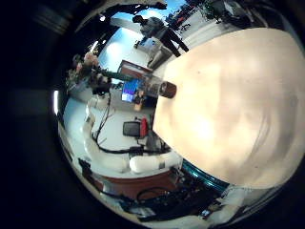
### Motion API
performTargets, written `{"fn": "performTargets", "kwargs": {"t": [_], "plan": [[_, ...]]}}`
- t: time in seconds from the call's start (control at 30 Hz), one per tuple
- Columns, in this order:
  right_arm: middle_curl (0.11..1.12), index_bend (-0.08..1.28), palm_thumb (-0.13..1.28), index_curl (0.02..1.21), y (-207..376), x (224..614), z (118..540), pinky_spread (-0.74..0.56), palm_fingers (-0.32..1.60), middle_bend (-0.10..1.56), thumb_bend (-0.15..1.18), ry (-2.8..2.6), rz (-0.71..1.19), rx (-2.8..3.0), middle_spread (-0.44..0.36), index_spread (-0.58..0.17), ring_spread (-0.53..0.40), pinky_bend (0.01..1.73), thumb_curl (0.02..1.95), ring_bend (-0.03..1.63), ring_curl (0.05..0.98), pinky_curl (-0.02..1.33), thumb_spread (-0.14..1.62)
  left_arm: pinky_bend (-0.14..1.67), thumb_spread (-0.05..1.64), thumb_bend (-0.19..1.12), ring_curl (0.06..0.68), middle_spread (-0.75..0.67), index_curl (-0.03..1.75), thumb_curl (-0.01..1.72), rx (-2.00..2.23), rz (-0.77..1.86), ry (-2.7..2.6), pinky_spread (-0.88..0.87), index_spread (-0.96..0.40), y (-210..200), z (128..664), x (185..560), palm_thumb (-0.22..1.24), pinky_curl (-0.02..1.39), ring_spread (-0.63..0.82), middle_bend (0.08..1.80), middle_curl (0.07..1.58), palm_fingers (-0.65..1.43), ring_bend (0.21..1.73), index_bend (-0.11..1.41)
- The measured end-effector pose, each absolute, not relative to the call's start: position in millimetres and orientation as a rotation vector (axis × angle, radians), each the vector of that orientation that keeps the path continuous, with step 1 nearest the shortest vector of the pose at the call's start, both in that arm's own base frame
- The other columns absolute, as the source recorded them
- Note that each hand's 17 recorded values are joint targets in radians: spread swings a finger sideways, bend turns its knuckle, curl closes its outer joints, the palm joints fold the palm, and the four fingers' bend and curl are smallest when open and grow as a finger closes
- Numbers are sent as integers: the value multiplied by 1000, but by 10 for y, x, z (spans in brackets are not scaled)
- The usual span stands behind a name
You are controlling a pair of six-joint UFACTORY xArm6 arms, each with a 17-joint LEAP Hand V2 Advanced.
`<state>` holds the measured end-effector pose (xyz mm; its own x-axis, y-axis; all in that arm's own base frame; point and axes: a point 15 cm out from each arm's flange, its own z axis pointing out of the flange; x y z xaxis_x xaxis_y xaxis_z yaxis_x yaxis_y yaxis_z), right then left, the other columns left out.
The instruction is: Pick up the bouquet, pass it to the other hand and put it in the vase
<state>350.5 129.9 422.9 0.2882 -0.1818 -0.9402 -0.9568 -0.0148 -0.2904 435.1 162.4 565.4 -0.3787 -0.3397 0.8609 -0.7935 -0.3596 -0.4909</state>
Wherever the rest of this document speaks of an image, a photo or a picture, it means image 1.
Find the artificial flower bouquet green stem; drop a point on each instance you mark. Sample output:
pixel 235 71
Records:
pixel 90 60

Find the lit computer monitor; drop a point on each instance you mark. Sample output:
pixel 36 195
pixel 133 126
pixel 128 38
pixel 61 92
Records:
pixel 130 90

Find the black and red office chair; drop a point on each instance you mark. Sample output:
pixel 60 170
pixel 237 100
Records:
pixel 132 129

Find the person in grey top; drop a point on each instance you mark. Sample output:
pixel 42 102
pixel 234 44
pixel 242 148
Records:
pixel 155 27

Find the brown wooden base board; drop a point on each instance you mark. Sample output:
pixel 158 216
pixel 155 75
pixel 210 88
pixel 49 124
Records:
pixel 143 184

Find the teal table frame bar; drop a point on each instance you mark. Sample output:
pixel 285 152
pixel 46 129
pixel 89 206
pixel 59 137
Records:
pixel 203 178

